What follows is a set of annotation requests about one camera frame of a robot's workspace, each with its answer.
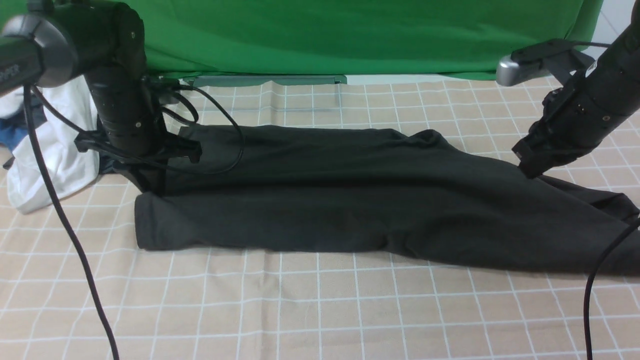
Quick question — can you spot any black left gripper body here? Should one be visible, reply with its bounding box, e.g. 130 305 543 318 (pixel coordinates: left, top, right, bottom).
75 127 202 194

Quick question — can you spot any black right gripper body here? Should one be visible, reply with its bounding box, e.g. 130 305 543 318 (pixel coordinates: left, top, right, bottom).
512 118 595 179

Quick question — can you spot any dark gray long-sleeve top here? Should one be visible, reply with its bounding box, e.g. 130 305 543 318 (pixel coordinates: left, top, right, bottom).
134 125 639 273

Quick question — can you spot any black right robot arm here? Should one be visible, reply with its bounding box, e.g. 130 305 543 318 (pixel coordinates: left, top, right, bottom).
507 2 640 179

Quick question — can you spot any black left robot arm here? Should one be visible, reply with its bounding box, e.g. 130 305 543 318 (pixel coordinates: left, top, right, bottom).
0 0 202 195

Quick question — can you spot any white crumpled shirt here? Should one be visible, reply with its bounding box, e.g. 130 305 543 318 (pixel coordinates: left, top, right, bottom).
0 76 100 214

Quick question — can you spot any beige checkered tablecloth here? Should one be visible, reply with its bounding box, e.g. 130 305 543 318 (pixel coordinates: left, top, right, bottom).
0 76 640 360

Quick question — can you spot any green backdrop cloth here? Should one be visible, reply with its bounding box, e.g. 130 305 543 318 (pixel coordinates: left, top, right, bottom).
0 0 605 82

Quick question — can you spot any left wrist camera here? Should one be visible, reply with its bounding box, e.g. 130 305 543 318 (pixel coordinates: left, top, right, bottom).
144 75 181 106

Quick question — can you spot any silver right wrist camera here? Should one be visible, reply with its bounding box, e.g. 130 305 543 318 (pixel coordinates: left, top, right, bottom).
495 39 595 87

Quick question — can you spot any black left camera cable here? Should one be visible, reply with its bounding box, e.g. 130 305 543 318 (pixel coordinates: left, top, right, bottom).
22 82 246 360

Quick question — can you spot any black camera cable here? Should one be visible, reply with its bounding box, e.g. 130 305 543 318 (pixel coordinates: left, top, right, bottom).
22 82 246 360
570 40 640 360

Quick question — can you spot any black right camera cable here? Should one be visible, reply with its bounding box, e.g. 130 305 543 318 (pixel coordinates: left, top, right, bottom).
570 40 640 360

